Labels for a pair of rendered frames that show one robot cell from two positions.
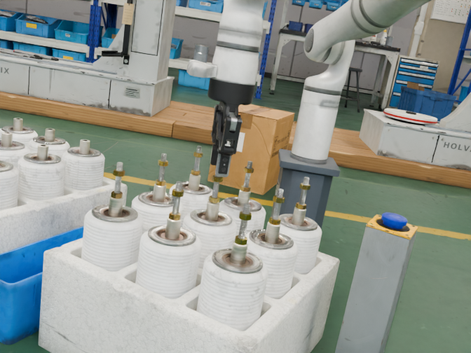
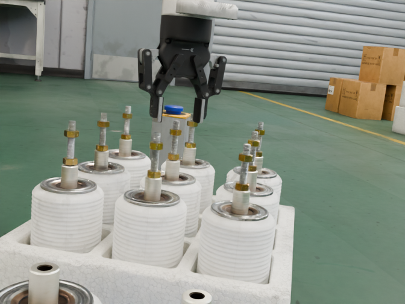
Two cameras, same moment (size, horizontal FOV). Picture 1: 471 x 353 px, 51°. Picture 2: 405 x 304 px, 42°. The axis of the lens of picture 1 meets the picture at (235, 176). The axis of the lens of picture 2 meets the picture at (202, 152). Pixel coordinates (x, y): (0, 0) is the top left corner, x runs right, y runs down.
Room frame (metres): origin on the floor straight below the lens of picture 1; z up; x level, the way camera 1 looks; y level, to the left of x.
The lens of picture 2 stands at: (1.02, 0.80, 0.45)
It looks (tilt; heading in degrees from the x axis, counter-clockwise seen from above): 11 degrees down; 253
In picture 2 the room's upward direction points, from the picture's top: 6 degrees clockwise
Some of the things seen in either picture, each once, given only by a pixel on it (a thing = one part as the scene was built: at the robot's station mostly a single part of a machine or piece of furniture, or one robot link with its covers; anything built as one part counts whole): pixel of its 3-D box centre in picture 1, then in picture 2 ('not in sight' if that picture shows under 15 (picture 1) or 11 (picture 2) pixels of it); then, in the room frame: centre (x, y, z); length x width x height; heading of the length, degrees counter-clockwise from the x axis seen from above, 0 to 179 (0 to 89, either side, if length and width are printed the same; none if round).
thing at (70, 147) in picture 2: (196, 164); (70, 148); (0.99, 0.08, 0.30); 0.01 x 0.01 x 0.08
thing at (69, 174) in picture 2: (194, 182); (69, 177); (0.99, 0.08, 0.26); 0.02 x 0.02 x 0.03
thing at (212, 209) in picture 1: (212, 211); (172, 170); (0.83, 0.03, 0.26); 0.02 x 0.02 x 0.03
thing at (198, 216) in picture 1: (211, 218); (171, 178); (0.83, 0.03, 0.25); 0.08 x 0.08 x 0.01
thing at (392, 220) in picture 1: (393, 222); (173, 110); (0.76, -0.26, 0.32); 0.04 x 0.04 x 0.02
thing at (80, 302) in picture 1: (198, 299); (164, 275); (0.83, 0.03, 0.09); 0.39 x 0.39 x 0.18; 63
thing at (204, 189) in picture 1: (193, 188); (69, 186); (0.99, 0.08, 0.25); 0.08 x 0.08 x 0.01
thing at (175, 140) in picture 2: (215, 189); (174, 145); (0.83, 0.03, 0.30); 0.01 x 0.01 x 0.08
